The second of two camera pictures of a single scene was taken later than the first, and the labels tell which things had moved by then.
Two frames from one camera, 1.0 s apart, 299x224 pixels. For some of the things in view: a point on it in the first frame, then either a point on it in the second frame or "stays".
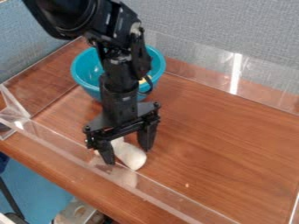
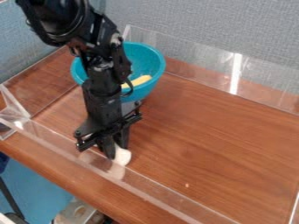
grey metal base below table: (79, 213) stays
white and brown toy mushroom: (125, 154) → (97, 160)
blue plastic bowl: (87, 71) stays
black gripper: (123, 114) → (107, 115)
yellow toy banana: (144, 80) stays
